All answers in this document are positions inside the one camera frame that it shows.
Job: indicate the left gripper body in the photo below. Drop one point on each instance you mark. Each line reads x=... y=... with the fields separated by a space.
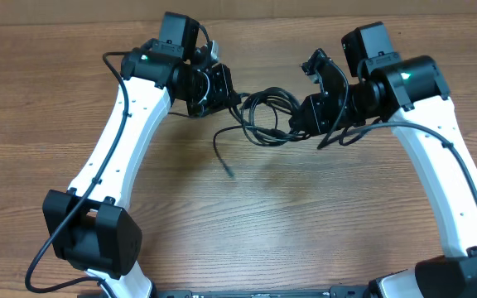
x=205 y=90

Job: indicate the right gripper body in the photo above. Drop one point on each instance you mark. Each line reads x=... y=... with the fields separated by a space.
x=327 y=114

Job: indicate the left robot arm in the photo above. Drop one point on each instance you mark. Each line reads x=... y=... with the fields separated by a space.
x=89 y=223

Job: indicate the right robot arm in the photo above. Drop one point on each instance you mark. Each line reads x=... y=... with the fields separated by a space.
x=411 y=98

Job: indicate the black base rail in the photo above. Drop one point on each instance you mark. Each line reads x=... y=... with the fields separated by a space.
x=259 y=294

